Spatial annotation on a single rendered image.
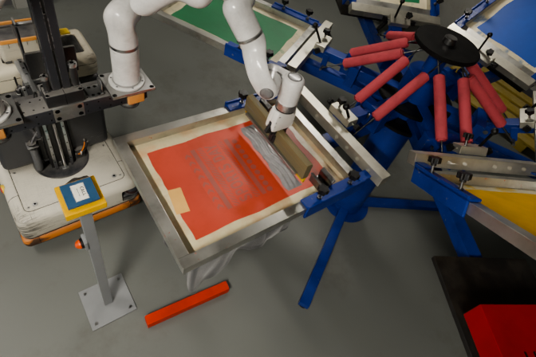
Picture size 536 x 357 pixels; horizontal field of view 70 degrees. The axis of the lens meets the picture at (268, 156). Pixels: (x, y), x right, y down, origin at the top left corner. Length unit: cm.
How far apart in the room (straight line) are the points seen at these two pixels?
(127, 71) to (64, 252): 128
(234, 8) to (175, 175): 63
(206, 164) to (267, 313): 107
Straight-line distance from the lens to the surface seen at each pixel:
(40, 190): 233
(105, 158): 241
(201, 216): 136
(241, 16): 119
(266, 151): 159
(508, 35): 277
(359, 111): 181
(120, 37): 138
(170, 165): 149
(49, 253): 245
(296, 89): 130
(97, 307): 226
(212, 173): 147
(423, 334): 261
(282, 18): 248
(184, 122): 159
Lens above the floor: 211
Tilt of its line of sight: 47 degrees down
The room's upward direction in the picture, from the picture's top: 18 degrees clockwise
